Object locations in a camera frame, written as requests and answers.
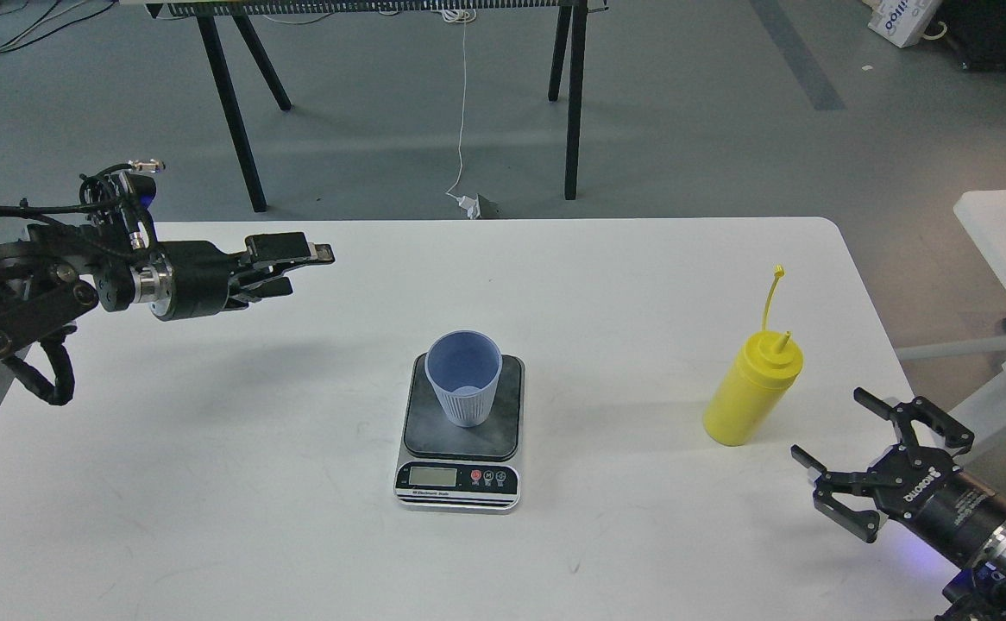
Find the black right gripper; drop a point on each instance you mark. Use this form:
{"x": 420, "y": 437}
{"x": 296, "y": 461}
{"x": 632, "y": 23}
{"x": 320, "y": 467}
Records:
{"x": 943, "y": 504}

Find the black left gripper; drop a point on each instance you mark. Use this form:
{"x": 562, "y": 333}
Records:
{"x": 188, "y": 279}

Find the yellow squeeze bottle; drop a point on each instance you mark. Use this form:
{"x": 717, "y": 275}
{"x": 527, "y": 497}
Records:
{"x": 764, "y": 368}

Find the blue plastic cup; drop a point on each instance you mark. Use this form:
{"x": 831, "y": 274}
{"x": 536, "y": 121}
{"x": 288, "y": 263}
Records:
{"x": 464, "y": 370}

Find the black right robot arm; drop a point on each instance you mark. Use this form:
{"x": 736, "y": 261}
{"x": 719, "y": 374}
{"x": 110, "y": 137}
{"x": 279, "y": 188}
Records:
{"x": 850, "y": 499}

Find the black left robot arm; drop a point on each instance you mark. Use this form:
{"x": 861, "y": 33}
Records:
{"x": 104, "y": 251}

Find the digital kitchen scale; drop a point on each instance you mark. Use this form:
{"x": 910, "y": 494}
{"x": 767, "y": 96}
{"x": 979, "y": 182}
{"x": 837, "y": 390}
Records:
{"x": 444, "y": 467}

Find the white power adapter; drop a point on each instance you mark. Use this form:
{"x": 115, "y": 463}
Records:
{"x": 478, "y": 207}

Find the black trestle table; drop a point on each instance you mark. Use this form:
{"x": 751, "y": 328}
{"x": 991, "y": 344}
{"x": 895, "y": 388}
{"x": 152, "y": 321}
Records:
{"x": 335, "y": 61}

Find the white cardboard box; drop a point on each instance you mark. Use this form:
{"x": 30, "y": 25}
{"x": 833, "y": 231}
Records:
{"x": 902, "y": 23}

